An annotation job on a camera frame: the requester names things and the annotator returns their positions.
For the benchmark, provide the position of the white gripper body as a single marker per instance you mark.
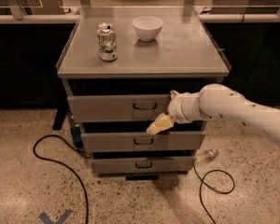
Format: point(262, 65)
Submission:
point(176, 110)

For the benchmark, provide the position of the grey top drawer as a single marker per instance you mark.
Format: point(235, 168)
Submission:
point(117, 107)

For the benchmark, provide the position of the grey drawer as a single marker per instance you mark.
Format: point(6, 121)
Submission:
point(117, 107)
point(130, 166)
point(114, 142)

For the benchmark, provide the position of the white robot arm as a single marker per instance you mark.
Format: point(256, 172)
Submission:
point(215, 102)

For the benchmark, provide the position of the grey middle drawer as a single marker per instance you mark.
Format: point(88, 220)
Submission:
point(114, 142)

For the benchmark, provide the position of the grey drawer cabinet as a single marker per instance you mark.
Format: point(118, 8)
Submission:
point(181, 58)

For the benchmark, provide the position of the grey bottom drawer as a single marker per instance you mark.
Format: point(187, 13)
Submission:
point(130, 166)

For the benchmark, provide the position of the clear plastic bottle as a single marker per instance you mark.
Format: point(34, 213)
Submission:
point(206, 157)

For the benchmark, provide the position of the white bowl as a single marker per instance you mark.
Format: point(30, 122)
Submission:
point(147, 28)

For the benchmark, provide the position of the crushed green soda can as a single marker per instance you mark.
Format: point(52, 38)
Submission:
point(107, 42)

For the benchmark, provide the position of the blue power adapter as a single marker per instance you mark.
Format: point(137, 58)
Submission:
point(76, 136)

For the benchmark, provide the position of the long counter with dark cabinets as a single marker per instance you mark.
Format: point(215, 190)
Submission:
point(29, 53)

